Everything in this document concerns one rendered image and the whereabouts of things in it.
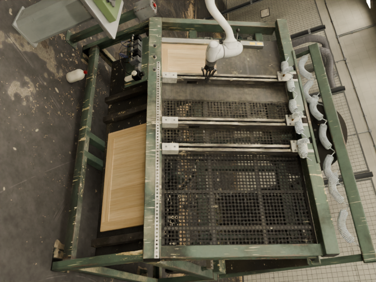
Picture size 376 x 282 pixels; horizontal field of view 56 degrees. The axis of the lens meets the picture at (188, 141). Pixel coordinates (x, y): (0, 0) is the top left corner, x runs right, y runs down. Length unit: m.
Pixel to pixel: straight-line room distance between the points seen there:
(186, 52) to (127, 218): 1.55
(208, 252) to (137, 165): 0.98
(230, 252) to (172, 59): 1.72
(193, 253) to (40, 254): 1.12
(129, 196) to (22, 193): 0.78
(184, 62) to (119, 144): 0.93
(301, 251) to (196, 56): 1.84
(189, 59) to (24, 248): 2.01
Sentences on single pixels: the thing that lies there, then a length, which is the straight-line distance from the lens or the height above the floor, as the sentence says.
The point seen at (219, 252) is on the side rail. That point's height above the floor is 1.24.
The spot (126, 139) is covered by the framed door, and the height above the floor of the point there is 0.45.
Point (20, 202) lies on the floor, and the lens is 2.80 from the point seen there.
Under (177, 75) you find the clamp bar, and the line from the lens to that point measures 3.08.
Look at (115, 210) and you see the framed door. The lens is 2.97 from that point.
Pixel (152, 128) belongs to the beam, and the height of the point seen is 0.84.
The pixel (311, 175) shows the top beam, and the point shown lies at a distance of 2.81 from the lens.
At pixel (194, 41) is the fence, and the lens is 3.38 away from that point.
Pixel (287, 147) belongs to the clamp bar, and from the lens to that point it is 2.89.
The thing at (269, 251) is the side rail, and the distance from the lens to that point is 2.57.
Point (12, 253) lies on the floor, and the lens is 2.72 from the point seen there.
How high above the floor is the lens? 2.06
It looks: 21 degrees down
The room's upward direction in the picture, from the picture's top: 76 degrees clockwise
